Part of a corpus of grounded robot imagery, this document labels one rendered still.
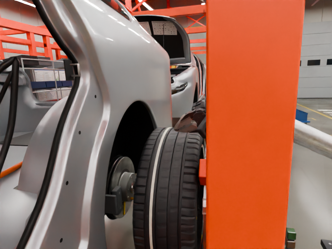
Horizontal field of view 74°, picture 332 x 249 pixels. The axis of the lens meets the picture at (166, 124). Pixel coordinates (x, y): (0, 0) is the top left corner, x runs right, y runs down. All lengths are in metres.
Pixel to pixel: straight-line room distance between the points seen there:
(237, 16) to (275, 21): 0.06
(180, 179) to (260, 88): 0.50
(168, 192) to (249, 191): 0.41
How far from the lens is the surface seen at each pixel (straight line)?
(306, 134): 1.01
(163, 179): 0.84
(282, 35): 0.45
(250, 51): 0.44
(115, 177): 1.16
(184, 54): 4.41
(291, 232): 1.35
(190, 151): 0.88
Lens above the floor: 1.42
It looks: 12 degrees down
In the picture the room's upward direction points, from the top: 2 degrees counter-clockwise
